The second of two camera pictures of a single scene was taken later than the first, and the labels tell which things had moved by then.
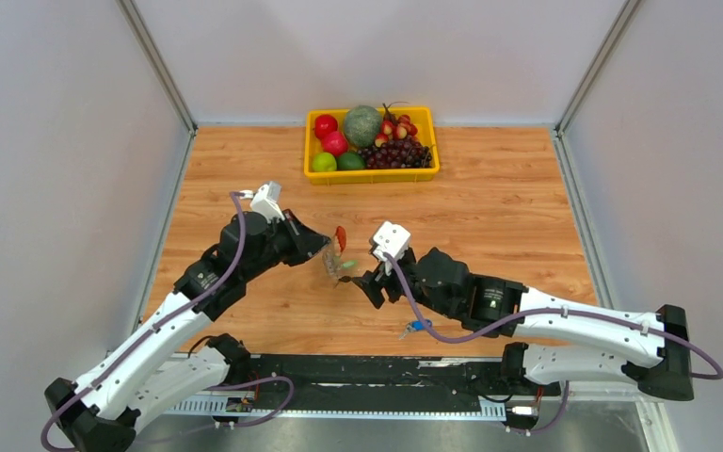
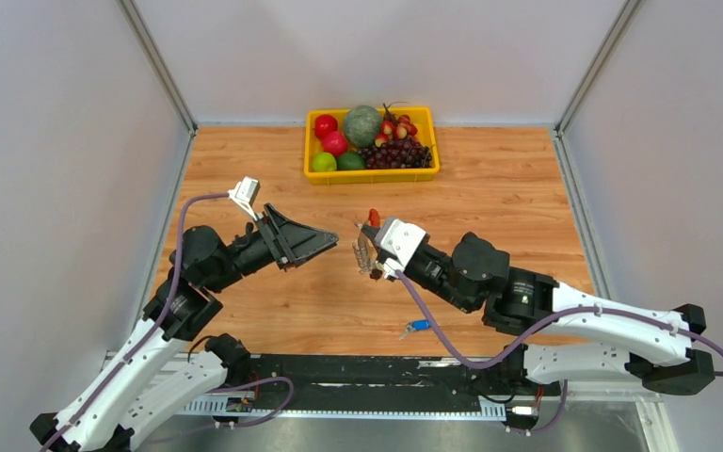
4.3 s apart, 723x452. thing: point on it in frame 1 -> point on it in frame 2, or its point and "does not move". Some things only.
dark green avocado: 350,161 does not move
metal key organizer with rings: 332,254 -> 364,251
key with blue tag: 415,325 does not move
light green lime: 324,162 does not move
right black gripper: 372,283 -> 372,234
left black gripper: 311,241 does not move
